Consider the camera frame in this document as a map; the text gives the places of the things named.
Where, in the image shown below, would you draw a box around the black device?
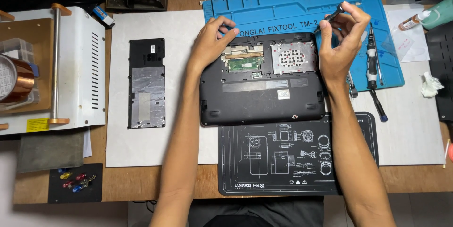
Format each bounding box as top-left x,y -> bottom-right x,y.
425,30 -> 453,122

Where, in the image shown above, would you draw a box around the blue silicone repair mat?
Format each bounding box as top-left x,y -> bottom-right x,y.
202,0 -> 406,93

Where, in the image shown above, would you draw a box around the metal tweezers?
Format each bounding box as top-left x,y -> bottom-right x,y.
369,23 -> 385,86

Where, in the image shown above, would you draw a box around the person's right hand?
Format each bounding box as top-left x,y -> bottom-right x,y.
319,1 -> 371,83

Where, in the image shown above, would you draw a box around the copper tape roll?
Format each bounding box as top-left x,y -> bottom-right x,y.
0,54 -> 36,105

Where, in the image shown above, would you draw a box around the white paper sheet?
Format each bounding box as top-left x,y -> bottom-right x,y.
385,8 -> 431,63

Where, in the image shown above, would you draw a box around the slim black screwdriver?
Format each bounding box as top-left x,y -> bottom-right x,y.
314,3 -> 345,33

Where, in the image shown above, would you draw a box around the white metal machine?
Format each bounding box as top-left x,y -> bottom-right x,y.
0,3 -> 107,136

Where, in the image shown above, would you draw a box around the large white table mat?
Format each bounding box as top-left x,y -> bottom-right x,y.
105,5 -> 446,168

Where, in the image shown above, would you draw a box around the grey flat pry tool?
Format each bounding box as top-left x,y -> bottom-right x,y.
346,71 -> 359,99

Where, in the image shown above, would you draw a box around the crumpled white tissue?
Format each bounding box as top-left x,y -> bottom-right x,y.
420,71 -> 445,98

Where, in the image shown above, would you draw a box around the white and blue small box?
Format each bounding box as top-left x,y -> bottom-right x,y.
92,5 -> 116,28

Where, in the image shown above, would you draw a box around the black laptop cover panel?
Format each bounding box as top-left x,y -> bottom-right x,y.
127,38 -> 166,129

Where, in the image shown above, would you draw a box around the green bottle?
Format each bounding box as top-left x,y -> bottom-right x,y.
421,0 -> 453,31

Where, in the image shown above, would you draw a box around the black tool with blue tip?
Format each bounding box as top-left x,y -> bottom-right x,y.
369,89 -> 389,123

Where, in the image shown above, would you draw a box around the black laptop with open base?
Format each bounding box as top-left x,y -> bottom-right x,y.
199,32 -> 326,127

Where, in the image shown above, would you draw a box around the person's dark grey clothing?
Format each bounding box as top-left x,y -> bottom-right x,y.
187,196 -> 325,227

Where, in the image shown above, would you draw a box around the black printed work mat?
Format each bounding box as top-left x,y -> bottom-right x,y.
217,112 -> 379,197

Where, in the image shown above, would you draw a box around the clear plastic bag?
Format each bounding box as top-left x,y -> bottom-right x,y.
381,30 -> 415,62

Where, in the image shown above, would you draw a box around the small black mat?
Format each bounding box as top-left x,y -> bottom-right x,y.
48,163 -> 103,204

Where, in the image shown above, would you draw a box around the black and silver screwdriver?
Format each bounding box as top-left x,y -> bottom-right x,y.
366,32 -> 379,90

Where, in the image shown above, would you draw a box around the white paper under cloth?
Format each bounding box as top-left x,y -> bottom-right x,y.
83,129 -> 93,159

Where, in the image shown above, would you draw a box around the glue bottle with orange label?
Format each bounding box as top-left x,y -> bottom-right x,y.
398,10 -> 432,32

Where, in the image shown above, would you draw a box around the grey cloth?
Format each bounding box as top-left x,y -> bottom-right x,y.
17,129 -> 86,174

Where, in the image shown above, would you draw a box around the person's left hand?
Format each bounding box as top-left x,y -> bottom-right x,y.
189,16 -> 240,75

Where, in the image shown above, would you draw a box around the cotton swab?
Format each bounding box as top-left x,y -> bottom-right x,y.
442,139 -> 451,169

